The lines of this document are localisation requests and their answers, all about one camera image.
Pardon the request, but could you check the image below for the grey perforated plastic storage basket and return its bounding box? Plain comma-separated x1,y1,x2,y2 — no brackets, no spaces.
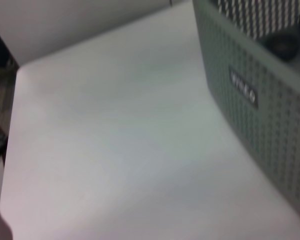
191,0,300,222

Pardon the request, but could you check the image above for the person's dark trouser leg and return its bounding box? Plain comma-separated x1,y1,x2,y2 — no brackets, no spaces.
0,21,19,69

